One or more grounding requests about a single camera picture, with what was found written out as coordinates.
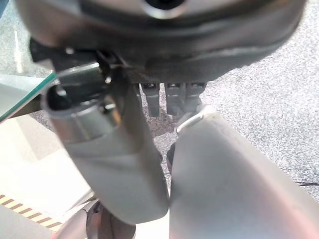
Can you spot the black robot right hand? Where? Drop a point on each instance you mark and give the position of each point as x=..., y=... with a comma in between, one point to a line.
x=159, y=44

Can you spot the glass table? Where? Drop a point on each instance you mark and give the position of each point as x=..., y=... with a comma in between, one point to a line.
x=17, y=92

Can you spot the robot right silver leg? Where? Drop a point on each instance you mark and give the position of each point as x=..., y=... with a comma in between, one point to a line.
x=236, y=186

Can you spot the robot silver leg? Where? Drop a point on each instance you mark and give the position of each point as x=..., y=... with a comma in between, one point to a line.
x=74, y=224
x=236, y=186

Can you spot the robot left silver leg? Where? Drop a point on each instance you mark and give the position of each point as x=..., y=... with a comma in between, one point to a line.
x=74, y=224

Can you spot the yellow black striped tape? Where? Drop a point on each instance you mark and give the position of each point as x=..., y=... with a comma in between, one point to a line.
x=27, y=212

